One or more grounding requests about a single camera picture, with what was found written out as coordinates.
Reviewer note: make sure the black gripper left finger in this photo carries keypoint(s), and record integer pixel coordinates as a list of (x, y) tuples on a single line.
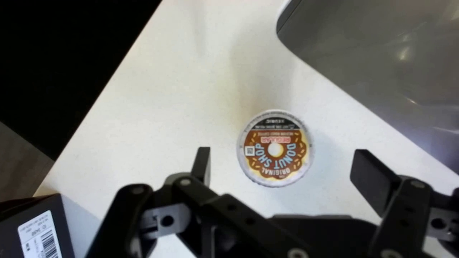
[(143, 224)]

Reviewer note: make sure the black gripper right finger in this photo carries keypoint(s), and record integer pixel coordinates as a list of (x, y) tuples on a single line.
[(416, 220)]

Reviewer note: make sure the Donut Shop coffee pod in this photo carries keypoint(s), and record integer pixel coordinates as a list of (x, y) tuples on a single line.
[(274, 150)]

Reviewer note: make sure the stainless steel sink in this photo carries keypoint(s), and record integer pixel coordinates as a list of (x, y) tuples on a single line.
[(381, 58)]

